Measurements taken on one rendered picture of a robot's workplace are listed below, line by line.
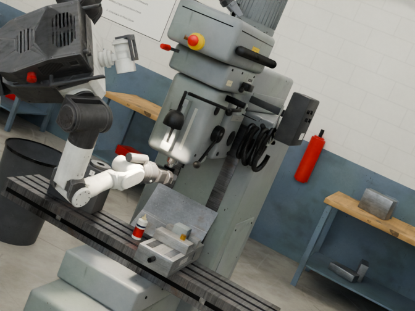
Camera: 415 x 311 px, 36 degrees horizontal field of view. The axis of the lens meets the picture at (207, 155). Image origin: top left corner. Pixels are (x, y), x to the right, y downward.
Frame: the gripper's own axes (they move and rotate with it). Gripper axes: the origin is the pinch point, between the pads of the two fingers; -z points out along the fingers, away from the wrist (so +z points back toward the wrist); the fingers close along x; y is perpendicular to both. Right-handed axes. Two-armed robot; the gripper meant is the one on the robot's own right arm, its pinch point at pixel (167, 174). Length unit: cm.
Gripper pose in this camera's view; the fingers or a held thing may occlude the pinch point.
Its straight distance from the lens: 252.9
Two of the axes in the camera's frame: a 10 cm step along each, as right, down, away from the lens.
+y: -3.9, 9.1, 1.7
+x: -7.3, -4.2, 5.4
